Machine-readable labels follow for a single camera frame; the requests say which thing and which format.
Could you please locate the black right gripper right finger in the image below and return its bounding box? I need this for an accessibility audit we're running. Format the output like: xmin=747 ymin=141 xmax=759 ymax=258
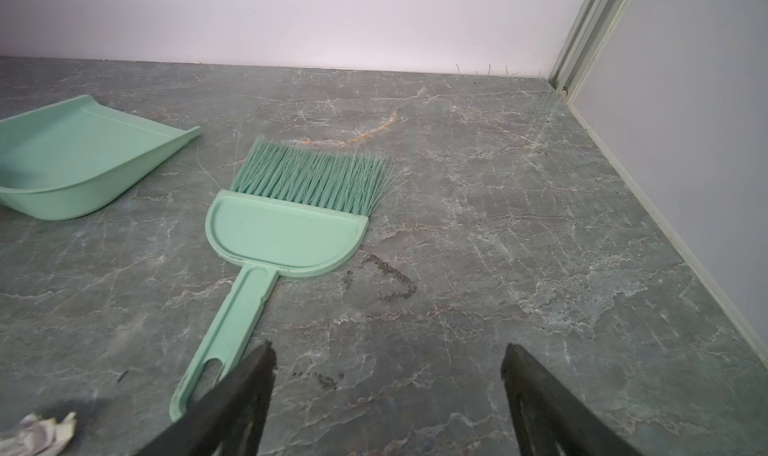
xmin=501 ymin=343 xmax=639 ymax=456

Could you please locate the green hand brush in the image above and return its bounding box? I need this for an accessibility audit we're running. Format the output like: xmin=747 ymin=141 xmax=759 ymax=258
xmin=169 ymin=136 xmax=394 ymax=422

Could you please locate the pale crumpled paper scrap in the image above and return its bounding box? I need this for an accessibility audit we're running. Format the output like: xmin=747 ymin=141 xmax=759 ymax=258
xmin=1 ymin=412 xmax=77 ymax=456

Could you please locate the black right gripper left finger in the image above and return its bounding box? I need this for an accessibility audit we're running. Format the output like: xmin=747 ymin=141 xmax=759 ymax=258
xmin=138 ymin=341 xmax=277 ymax=455

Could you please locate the green plastic dustpan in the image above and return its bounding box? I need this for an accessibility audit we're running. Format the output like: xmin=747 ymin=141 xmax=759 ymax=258
xmin=1 ymin=95 xmax=202 ymax=221

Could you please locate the aluminium corner frame post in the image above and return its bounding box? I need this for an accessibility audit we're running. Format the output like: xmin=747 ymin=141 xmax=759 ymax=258
xmin=548 ymin=0 xmax=629 ymax=102

